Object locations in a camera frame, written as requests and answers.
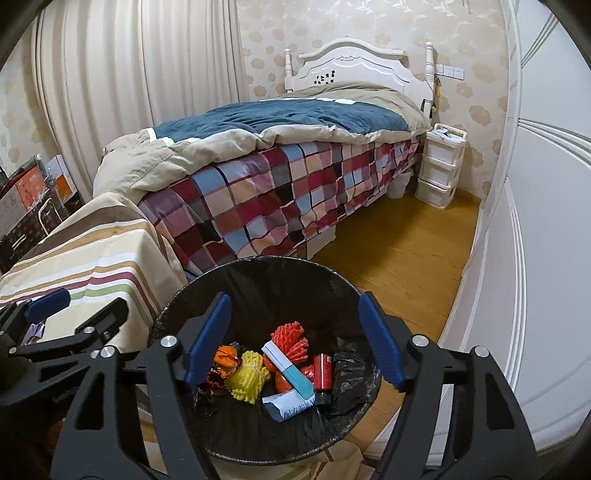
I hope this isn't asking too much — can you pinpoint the white blue plastic package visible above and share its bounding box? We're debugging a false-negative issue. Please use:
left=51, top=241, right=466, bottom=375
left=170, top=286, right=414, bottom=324
left=263, top=389, right=315, bottom=422

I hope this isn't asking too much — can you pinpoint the red black bottle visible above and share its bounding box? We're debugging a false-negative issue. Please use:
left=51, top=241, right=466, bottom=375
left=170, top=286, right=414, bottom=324
left=314, top=353, right=332, bottom=406

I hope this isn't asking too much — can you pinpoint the white teal tube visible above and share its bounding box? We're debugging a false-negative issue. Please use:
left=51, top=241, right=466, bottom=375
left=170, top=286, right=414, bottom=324
left=263, top=341, right=315, bottom=400

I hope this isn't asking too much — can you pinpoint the purple crumpled glove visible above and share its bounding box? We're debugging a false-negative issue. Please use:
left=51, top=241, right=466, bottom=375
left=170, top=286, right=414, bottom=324
left=21, top=322, right=45, bottom=346

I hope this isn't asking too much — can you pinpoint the striped table cloth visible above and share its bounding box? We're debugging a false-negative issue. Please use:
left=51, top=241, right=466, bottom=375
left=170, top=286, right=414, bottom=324
left=0, top=191, right=376, bottom=480

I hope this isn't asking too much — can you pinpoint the orange white cardboard box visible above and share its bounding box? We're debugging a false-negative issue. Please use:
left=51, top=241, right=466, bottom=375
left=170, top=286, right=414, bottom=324
left=0, top=166, right=48, bottom=237

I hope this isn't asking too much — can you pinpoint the white wardrobe door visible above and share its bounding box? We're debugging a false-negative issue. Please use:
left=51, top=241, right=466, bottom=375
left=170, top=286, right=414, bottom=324
left=439, top=1, right=590, bottom=454

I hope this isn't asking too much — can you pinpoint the plaid bed sheet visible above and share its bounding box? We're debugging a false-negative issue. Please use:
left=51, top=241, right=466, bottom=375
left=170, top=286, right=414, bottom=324
left=139, top=137, right=422, bottom=276

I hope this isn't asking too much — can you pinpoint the beige striped curtain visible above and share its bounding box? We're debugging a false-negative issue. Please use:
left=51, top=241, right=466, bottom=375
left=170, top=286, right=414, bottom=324
left=32, top=1, right=249, bottom=200

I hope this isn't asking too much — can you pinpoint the white plastic drawer unit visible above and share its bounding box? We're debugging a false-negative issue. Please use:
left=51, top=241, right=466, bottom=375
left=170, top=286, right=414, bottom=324
left=415, top=123, right=468, bottom=209

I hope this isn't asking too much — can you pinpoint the blue beige duvet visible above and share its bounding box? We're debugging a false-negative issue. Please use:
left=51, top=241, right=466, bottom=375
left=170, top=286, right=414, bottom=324
left=93, top=81, right=431, bottom=203

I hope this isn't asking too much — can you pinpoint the white bed headboard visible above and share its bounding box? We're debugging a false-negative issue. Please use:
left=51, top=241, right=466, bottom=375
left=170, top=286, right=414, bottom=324
left=283, top=38, right=436, bottom=117

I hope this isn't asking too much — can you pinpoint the wall switch plate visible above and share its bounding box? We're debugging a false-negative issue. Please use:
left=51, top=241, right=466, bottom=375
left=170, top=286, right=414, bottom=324
left=436, top=64, right=465, bottom=81

